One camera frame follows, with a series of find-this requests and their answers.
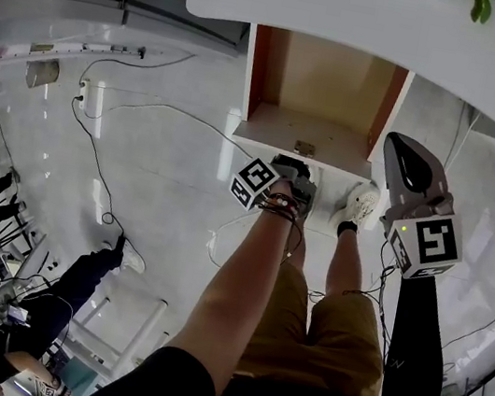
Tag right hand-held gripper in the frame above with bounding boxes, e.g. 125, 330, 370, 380
361, 130, 483, 289

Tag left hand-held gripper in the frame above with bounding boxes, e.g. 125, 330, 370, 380
226, 146, 323, 224

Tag wooden drawer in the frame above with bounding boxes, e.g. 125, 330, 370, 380
228, 21, 419, 185

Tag person's left forearm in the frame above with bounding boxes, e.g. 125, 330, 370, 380
168, 193, 308, 396

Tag person's right forearm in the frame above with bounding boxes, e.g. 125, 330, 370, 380
377, 265, 470, 396

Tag white desk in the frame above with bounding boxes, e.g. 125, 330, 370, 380
166, 0, 495, 168

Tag person's white right shoe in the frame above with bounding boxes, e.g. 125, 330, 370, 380
328, 176, 384, 233

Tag person's white shoe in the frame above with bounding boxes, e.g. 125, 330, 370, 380
303, 163, 328, 183
328, 176, 384, 233

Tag person's white left shoe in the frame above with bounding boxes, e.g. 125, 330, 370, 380
303, 163, 328, 183

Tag person's left leg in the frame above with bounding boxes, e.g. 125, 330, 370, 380
279, 212, 321, 276

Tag person's leg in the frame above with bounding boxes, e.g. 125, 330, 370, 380
279, 212, 321, 276
322, 219, 375, 304

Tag person's right leg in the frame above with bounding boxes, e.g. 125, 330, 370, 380
322, 219, 375, 304

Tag person's khaki shorts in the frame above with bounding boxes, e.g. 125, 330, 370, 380
233, 255, 403, 396

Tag white table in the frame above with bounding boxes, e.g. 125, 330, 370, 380
50, 281, 172, 389

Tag white power strip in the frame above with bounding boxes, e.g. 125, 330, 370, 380
75, 77, 92, 110

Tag metal waste bin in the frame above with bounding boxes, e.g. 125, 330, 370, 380
22, 55, 62, 94

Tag teal box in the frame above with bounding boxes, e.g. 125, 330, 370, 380
55, 354, 102, 396

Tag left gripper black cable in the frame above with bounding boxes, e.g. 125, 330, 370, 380
244, 188, 313, 269

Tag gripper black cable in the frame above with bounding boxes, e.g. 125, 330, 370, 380
244, 188, 313, 269
332, 233, 413, 361

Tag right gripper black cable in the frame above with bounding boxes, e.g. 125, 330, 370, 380
332, 233, 413, 361

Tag black floor cable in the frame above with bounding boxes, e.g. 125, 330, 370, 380
50, 35, 162, 239

